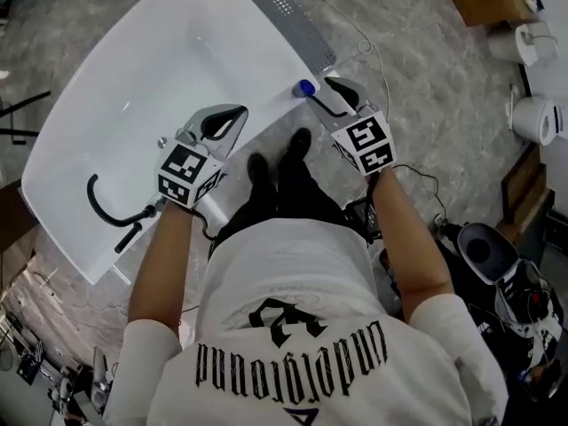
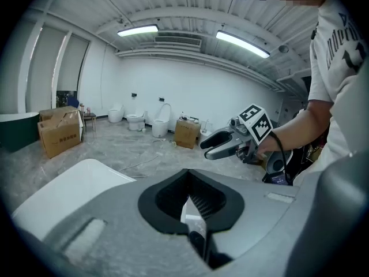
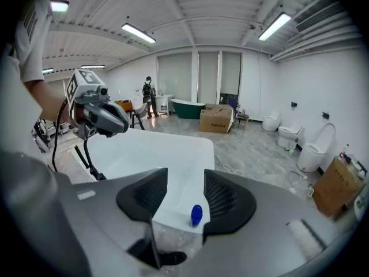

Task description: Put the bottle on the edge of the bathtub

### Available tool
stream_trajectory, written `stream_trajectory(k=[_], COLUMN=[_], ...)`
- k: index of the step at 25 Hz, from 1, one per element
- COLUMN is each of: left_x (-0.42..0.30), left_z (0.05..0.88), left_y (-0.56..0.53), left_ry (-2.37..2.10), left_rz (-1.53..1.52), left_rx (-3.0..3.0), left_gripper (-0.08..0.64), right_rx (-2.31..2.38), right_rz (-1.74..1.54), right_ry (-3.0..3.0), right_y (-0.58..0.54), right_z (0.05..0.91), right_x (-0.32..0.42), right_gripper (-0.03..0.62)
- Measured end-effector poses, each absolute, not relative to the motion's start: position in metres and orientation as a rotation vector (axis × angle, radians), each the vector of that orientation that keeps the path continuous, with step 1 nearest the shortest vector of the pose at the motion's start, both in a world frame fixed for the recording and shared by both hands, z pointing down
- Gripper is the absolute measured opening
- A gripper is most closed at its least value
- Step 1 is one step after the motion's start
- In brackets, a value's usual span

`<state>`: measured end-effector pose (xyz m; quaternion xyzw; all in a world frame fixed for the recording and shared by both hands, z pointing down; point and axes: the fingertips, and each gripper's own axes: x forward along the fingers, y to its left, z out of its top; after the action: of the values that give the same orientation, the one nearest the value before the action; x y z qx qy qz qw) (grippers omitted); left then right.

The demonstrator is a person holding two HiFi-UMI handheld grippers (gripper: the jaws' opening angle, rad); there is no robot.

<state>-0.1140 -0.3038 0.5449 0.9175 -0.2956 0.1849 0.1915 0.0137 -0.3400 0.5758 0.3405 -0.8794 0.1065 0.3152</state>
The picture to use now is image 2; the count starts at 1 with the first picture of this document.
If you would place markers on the white printed t-shirt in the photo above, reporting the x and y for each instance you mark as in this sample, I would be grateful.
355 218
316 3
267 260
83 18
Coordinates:
337 82

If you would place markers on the long ceiling light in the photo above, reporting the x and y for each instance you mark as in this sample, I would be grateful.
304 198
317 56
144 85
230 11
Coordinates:
242 42
137 30

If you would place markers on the open cardboard box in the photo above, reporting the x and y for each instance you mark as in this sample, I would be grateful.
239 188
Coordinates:
62 141

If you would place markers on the person's right forearm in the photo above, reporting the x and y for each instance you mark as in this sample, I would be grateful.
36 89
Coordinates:
302 125

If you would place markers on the round ceiling fixture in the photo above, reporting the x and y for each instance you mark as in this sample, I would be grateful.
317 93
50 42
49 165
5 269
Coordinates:
283 49

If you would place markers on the small white toilet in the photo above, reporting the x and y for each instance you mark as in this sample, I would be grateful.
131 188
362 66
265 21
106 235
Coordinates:
204 131

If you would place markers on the person's right hand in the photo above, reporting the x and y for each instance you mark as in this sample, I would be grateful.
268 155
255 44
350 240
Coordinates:
271 146

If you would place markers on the flat cardboard box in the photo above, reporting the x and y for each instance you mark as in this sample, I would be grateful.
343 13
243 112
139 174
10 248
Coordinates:
49 114

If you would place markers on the ceiling air vent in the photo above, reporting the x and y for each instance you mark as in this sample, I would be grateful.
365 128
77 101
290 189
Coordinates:
177 40

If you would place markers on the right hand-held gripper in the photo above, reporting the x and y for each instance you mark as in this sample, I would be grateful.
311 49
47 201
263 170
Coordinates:
255 123

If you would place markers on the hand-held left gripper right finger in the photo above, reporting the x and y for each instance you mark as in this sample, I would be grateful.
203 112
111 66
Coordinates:
259 212

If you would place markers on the closed cardboard box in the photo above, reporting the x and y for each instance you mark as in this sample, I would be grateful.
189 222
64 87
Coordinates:
186 133

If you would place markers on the egg-shaped white toilet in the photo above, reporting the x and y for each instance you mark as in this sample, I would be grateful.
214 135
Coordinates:
116 115

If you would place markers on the white toilet with raised seat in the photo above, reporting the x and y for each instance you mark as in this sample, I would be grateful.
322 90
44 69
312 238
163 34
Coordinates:
160 127

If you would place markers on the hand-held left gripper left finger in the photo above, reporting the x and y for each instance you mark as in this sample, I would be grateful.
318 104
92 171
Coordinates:
121 226

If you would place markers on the dark green bathtub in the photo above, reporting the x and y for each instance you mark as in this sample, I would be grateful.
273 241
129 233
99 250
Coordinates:
17 133

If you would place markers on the white roller blind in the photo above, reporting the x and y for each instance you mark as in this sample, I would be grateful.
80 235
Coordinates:
72 63
46 71

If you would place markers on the low white toilet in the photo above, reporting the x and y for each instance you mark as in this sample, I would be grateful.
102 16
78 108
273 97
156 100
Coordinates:
135 121

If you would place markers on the wooden stool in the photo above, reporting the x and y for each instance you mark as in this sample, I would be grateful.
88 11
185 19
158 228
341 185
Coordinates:
90 115

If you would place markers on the blue chair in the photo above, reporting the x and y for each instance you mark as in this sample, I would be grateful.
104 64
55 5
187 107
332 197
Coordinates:
74 102

